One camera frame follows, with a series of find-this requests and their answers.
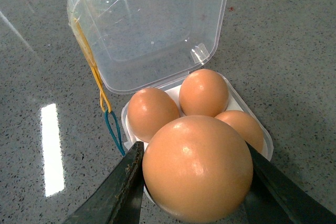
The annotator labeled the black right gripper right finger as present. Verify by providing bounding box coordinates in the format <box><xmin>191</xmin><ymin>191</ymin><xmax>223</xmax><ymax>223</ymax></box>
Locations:
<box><xmin>244</xmin><ymin>144</ymin><xmax>335</xmax><ymax>223</ymax></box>

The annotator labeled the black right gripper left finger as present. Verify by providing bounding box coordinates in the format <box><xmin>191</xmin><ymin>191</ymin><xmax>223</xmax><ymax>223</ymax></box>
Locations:
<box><xmin>64</xmin><ymin>142</ymin><xmax>144</xmax><ymax>223</ymax></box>

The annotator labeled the brown egg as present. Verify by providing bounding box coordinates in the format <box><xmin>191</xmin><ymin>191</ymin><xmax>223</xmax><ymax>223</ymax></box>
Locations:
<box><xmin>142</xmin><ymin>115</ymin><xmax>253</xmax><ymax>223</ymax></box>

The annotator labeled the brown egg box right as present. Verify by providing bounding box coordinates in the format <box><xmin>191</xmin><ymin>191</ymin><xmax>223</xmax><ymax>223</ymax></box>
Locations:
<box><xmin>215</xmin><ymin>110</ymin><xmax>264</xmax><ymax>153</ymax></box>

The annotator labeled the brown egg box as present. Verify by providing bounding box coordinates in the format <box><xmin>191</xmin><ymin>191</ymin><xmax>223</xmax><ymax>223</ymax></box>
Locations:
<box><xmin>179</xmin><ymin>69</ymin><xmax>229</xmax><ymax>117</ymax></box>
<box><xmin>128</xmin><ymin>88</ymin><xmax>180</xmax><ymax>143</ymax></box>
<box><xmin>215</xmin><ymin>110</ymin><xmax>264</xmax><ymax>153</ymax></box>

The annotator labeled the brown egg box left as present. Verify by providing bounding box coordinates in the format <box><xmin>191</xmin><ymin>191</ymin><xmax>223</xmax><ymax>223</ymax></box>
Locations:
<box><xmin>128</xmin><ymin>88</ymin><xmax>180</xmax><ymax>143</ymax></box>

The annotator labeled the brown egg box back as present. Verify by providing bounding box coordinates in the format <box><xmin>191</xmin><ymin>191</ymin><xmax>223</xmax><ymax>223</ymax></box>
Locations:
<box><xmin>179</xmin><ymin>69</ymin><xmax>229</xmax><ymax>117</ymax></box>

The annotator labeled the clear plastic egg box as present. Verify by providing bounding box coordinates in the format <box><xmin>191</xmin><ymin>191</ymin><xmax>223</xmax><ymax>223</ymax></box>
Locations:
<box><xmin>67</xmin><ymin>0</ymin><xmax>274</xmax><ymax>209</ymax></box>

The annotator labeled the teal rubber band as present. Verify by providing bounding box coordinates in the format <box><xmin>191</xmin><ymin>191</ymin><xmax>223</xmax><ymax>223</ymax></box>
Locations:
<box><xmin>104</xmin><ymin>110</ymin><xmax>125</xmax><ymax>156</ymax></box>

